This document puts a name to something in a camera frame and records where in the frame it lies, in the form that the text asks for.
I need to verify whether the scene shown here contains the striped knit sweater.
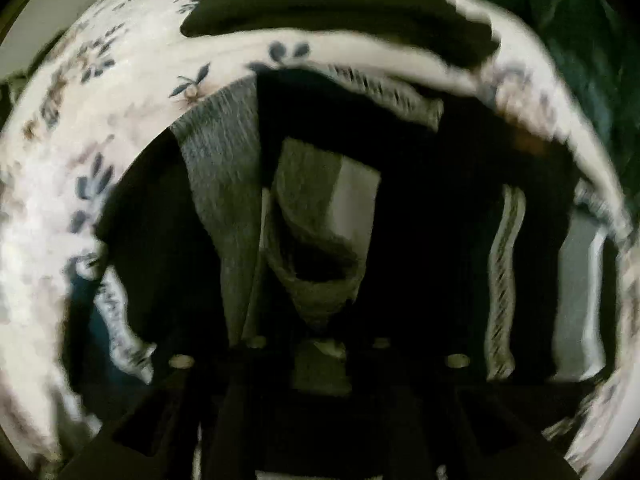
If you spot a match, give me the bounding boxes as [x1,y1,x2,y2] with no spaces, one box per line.
[62,68,594,479]

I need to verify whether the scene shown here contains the dark olive folded garment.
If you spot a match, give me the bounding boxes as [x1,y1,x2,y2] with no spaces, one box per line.
[180,0,500,68]

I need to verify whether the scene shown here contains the floral bed cover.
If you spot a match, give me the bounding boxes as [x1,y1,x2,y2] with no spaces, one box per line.
[1,0,639,479]

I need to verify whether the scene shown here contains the dark green plush blanket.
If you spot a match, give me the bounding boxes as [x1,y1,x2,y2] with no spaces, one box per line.
[488,0,639,204]

